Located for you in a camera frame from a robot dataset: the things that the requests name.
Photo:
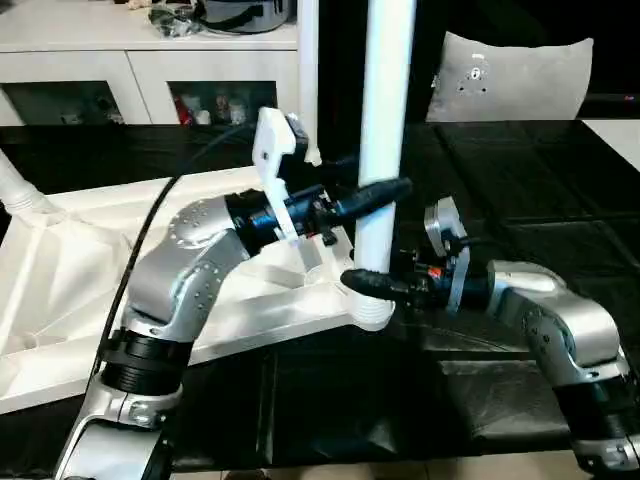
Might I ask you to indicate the white plastic table leg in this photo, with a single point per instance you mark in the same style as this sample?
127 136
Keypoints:
18 185
308 80
385 130

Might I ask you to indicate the white plastic table top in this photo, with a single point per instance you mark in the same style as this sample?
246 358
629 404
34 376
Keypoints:
60 280

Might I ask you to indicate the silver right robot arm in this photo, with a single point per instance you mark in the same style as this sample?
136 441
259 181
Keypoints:
550 330

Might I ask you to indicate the black work mat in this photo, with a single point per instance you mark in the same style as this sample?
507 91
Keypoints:
520 200

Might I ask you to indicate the black cabinet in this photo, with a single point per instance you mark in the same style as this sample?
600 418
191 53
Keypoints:
340 50

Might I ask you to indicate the grey cushion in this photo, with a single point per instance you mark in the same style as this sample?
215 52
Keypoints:
510 80

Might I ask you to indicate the dark gear on cabinet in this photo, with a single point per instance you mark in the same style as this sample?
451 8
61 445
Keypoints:
230 15

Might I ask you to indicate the white board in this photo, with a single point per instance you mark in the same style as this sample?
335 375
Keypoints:
620 140

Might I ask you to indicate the white cabinet with glass doors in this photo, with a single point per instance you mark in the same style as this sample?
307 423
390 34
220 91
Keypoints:
120 60

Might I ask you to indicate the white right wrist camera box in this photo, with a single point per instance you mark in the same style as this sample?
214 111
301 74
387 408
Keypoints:
445 245

